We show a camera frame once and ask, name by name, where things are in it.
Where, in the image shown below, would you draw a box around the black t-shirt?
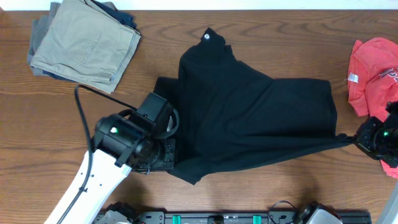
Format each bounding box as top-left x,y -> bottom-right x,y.
154,29 -> 350,184

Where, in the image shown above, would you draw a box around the red printed t-shirt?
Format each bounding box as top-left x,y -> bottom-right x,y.
347,37 -> 398,180

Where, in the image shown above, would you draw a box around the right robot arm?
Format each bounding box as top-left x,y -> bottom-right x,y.
292,101 -> 397,224

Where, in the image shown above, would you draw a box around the khaki folded trousers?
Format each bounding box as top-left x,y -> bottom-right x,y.
30,0 -> 142,95

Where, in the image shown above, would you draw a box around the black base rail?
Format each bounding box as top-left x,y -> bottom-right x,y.
93,201 -> 373,224

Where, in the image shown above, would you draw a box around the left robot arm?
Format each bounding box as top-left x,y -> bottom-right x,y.
46,110 -> 180,223

